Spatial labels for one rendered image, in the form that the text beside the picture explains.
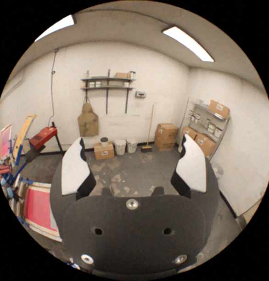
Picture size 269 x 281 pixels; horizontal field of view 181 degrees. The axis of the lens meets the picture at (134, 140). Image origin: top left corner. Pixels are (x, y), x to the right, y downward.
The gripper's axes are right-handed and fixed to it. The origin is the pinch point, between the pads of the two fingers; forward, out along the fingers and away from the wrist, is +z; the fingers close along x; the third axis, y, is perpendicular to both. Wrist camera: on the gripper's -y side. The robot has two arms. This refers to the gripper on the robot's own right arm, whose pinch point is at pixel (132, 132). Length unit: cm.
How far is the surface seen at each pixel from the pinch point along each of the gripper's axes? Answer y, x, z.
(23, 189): 48, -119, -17
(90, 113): 41, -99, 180
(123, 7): -135, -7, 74
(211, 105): 7, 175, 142
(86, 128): 77, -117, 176
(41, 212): 61, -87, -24
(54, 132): 41, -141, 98
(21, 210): 49, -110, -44
